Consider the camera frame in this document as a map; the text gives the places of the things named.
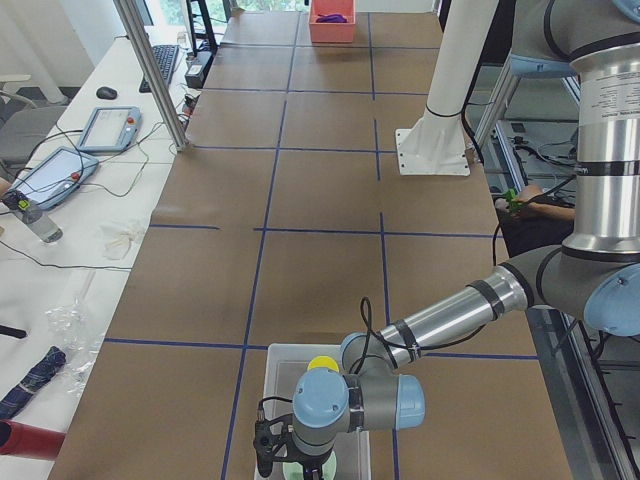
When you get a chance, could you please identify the white crumpled cloth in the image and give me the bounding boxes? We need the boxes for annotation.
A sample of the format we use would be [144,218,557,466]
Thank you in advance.
[100,221,147,260]

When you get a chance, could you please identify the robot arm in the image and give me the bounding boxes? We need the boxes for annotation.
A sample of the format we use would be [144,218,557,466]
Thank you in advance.
[280,1,639,479]

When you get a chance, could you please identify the crumpled clear plastic wrap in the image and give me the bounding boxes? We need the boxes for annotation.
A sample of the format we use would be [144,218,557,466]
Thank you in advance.
[45,270,105,399]

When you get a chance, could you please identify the purple cloth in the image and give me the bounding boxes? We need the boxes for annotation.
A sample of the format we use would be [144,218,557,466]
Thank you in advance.
[316,13,348,24]

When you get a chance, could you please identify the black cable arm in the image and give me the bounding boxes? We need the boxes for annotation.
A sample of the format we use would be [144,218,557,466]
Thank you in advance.
[347,296,396,376]

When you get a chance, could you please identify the pink plastic tray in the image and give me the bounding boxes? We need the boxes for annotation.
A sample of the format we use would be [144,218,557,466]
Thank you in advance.
[308,0,356,43]

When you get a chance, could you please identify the black box device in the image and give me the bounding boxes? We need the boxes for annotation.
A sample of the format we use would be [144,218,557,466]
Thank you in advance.
[185,51,214,89]

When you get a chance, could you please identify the folded blue umbrella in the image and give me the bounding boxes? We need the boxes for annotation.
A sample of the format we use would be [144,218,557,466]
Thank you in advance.
[1,346,66,420]

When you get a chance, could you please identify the red cylinder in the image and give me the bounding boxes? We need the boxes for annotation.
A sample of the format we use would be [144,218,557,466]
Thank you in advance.
[1,420,66,460]

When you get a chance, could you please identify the green handled tool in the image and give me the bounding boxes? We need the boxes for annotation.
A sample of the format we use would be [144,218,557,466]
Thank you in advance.
[502,188,525,215]

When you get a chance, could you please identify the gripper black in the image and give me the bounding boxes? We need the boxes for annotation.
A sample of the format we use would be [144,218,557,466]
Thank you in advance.
[294,450,332,475]

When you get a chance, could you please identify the mint green bowl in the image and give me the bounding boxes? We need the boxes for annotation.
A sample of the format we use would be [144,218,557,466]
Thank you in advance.
[282,452,337,480]

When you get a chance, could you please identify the yellow plastic cup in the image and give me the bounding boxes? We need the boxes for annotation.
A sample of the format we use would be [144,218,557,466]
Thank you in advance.
[307,355,340,372]

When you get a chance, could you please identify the clear water bottle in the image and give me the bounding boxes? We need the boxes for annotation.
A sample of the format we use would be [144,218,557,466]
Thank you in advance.
[1,190,63,243]

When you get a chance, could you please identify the teach pendant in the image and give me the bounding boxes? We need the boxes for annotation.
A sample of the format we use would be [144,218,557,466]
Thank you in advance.
[12,147,99,210]
[77,106,142,155]

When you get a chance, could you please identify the white pillar with base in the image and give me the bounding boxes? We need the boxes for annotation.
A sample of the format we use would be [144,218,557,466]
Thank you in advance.
[395,0,499,176]

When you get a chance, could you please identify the black computer mouse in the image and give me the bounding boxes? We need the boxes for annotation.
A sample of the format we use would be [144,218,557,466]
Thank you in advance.
[96,86,118,100]

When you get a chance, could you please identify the person in black clothes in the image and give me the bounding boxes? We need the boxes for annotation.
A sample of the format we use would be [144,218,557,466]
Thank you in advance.
[494,184,575,257]

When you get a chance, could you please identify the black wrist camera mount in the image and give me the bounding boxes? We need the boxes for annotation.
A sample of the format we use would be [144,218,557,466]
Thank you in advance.
[253,396,298,478]

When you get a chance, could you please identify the near teach pendant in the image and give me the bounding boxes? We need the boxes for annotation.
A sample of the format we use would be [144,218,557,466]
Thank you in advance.
[12,147,99,210]

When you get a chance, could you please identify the aluminium frame post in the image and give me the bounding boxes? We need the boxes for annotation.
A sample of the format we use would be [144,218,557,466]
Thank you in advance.
[113,0,188,152]

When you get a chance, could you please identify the clear plastic bin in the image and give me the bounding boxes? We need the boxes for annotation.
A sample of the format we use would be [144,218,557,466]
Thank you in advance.
[263,344,372,479]

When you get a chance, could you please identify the far teach pendant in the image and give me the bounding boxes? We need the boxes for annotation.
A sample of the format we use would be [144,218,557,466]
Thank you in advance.
[77,106,142,155]

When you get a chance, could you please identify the black keyboard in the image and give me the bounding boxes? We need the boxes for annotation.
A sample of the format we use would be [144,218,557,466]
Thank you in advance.
[152,44,180,86]

